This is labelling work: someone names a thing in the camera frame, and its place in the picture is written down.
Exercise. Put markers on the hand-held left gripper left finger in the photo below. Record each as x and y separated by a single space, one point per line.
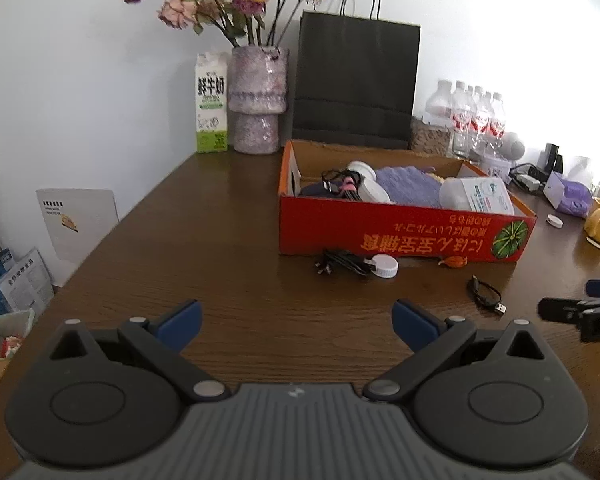
182 322

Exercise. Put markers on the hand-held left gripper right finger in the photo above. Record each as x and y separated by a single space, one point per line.
412 325

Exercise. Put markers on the red cardboard box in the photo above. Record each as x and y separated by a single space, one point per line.
380 237

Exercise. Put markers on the white plastic jar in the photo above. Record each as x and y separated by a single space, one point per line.
480 197

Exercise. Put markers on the purple knit pouch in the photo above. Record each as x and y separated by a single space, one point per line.
410 187

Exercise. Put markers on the white round case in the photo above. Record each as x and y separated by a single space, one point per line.
358 167

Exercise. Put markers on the dark blue zip case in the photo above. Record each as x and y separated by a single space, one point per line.
312 190

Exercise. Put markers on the wooden desktop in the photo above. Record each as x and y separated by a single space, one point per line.
280 320

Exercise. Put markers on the white screw jar lid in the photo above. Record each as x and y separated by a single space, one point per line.
384 266

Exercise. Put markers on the small orange wrapper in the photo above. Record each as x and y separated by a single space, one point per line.
455 261

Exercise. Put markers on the small white round lid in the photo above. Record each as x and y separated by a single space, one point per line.
554 220

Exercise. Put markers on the purple tissue pack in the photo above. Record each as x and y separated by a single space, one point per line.
572 200

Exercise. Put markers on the white crumpled bag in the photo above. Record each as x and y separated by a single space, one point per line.
580 170

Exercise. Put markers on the white power strip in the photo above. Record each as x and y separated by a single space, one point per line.
527 181

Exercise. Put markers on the white sign board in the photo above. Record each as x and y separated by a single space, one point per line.
80 230

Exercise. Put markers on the black upright device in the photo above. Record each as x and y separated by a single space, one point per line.
551 160

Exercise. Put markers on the white printed tin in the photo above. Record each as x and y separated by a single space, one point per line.
495 165

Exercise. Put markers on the white printed box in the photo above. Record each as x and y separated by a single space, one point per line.
27 280

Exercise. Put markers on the white round device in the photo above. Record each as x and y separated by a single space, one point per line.
512 146

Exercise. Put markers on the trash bin with clear bag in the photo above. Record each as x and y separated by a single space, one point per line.
0 335

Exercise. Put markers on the clear glass cup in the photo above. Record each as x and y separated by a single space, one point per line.
464 145

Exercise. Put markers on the clear jar of nuts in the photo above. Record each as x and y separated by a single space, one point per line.
430 137

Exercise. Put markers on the clear water bottle red label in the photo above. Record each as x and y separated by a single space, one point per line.
482 117
499 120
437 105
461 110
474 105

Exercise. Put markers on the white green milk carton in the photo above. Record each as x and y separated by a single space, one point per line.
211 110

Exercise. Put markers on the purple textured vase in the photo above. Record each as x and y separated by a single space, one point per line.
257 100

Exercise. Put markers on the black paper bag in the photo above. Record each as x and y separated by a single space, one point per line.
355 75

